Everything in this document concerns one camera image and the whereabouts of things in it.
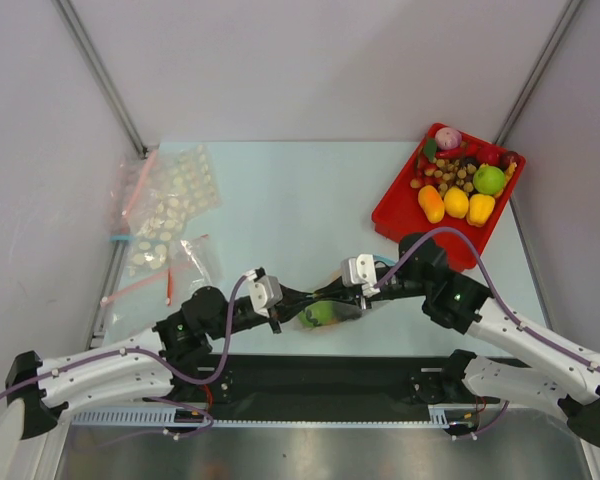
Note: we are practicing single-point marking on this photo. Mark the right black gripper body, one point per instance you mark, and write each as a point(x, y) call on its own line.
point(358, 292)

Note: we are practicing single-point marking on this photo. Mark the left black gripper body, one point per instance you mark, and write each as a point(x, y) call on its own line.
point(242, 321)

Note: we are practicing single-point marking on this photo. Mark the clear blue-zipper bag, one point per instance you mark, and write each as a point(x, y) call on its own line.
point(382, 264)

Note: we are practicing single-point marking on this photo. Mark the green toy watermelon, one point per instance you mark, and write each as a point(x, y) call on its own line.
point(320, 314)

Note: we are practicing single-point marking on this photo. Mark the dark purple toy plum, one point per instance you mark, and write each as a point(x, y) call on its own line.
point(342, 312)

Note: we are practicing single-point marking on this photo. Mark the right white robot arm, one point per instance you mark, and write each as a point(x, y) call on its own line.
point(557, 376)

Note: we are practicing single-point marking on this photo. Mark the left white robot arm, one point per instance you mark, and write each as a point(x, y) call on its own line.
point(154, 363)

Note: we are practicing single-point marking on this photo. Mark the dotted zip bag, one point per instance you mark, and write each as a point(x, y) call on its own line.
point(172, 187)

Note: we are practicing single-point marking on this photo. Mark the pink zipper bag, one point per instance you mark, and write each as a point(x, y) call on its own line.
point(131, 175)

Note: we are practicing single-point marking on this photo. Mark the orange yellow toy mango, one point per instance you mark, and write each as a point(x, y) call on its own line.
point(432, 204)

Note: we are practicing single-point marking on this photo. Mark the yellow toy lemon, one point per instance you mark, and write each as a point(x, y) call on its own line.
point(456, 203)

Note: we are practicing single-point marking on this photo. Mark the yellow toy bell pepper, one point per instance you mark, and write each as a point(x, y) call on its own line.
point(480, 209)

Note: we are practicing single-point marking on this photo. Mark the red plastic tray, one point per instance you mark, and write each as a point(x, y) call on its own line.
point(398, 213)

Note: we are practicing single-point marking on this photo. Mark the red toy strawberries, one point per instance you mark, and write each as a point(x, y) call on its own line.
point(423, 167)

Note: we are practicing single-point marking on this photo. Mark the brown toy nut cluster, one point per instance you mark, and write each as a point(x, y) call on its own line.
point(455, 173)

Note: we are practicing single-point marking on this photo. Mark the green toy apple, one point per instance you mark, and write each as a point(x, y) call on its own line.
point(489, 180)

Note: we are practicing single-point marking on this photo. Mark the red toy chili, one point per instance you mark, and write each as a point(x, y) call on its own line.
point(451, 154)

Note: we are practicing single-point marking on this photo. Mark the pink toy onion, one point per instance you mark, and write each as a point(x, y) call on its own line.
point(448, 138)

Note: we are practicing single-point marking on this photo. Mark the dark red toy cherry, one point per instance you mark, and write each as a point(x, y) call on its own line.
point(507, 159)

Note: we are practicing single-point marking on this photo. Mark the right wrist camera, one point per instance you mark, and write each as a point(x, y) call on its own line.
point(360, 271)

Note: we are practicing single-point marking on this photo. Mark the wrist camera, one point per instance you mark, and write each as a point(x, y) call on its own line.
point(264, 292)
point(360, 271)

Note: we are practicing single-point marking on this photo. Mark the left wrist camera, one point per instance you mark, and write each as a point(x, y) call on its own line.
point(264, 292)

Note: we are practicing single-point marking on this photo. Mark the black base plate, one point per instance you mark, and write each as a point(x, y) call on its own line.
point(329, 389)

